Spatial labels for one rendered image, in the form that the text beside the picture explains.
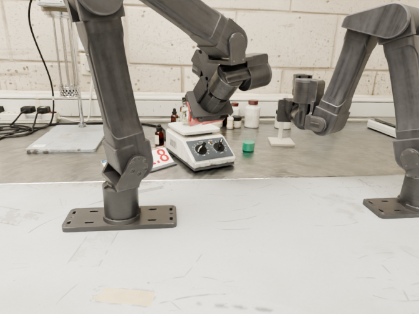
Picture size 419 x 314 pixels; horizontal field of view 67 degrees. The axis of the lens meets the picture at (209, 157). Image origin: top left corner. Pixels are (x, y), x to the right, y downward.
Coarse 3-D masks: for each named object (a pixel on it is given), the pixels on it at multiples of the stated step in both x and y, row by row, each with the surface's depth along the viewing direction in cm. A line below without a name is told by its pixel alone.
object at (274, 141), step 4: (280, 124) 110; (280, 128) 110; (280, 132) 111; (280, 136) 111; (272, 140) 110; (276, 140) 110; (280, 140) 110; (284, 140) 110; (288, 140) 110; (272, 144) 106; (276, 144) 106; (280, 144) 106; (284, 144) 106; (288, 144) 106; (292, 144) 106
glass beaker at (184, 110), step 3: (183, 102) 90; (186, 102) 90; (183, 105) 91; (186, 105) 90; (183, 108) 91; (186, 108) 90; (183, 111) 91; (186, 111) 90; (183, 114) 91; (186, 114) 91; (183, 117) 92; (186, 117) 91; (183, 120) 92; (186, 120) 91; (192, 120) 91; (183, 123) 92; (186, 123) 92
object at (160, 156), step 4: (160, 148) 88; (164, 148) 89; (152, 152) 86; (156, 152) 87; (160, 152) 88; (164, 152) 88; (156, 156) 86; (160, 156) 87; (164, 156) 87; (168, 156) 88; (156, 160) 85; (160, 160) 86; (164, 160) 87; (168, 160) 87
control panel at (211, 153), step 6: (210, 138) 89; (216, 138) 90; (222, 138) 90; (192, 144) 85; (198, 144) 86; (210, 144) 87; (192, 150) 84; (210, 150) 86; (228, 150) 88; (198, 156) 83; (204, 156) 83; (210, 156) 84; (216, 156) 85; (222, 156) 85
